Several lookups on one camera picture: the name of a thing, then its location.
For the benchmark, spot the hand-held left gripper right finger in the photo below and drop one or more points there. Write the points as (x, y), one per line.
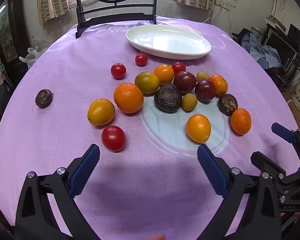
(211, 167)

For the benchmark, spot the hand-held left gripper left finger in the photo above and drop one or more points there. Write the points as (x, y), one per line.
(86, 167)

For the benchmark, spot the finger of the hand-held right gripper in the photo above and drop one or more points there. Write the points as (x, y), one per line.
(265, 161)
(282, 131)

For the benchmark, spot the large red cherry tomato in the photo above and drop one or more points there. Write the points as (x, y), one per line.
(113, 138)

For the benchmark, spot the smooth orange kumquat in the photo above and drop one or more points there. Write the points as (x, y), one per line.
(101, 111)
(164, 74)
(198, 128)

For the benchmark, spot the small orange mandarin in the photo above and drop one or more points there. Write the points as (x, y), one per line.
(220, 84)
(240, 121)

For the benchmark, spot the small dark water chestnut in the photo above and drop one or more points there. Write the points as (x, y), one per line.
(227, 104)
(43, 98)

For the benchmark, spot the yellowish longan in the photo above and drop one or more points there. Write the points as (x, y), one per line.
(189, 101)
(202, 76)

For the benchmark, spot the large dark water chestnut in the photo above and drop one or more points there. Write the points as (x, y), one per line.
(168, 98)

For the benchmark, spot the large orange mandarin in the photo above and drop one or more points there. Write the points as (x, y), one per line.
(128, 97)

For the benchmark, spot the green-yellow citrus fruit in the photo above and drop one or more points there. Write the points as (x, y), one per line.
(147, 82)

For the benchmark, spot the white oval plate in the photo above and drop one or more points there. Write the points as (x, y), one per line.
(165, 40)

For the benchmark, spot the dark red plum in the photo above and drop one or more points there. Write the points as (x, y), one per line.
(184, 82)
(205, 90)

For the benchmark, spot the blue cloth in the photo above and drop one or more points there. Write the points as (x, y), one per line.
(265, 52)

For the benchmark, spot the black monitor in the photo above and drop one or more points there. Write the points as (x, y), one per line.
(281, 45)

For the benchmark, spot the purple printed blanket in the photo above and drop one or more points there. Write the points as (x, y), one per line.
(65, 80)

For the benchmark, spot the black speaker box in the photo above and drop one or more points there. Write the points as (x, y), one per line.
(295, 35)

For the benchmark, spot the small red cherry tomato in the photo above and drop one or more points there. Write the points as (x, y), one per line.
(141, 59)
(178, 67)
(118, 71)

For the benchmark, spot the white plastic bag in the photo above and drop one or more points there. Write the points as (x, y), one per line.
(31, 55)

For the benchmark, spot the black painted screen stand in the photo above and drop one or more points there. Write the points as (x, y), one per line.
(115, 17)

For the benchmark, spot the dark wooden cabinet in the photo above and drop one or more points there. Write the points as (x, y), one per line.
(12, 30)

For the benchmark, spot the white wall socket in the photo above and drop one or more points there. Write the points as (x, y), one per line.
(222, 4)

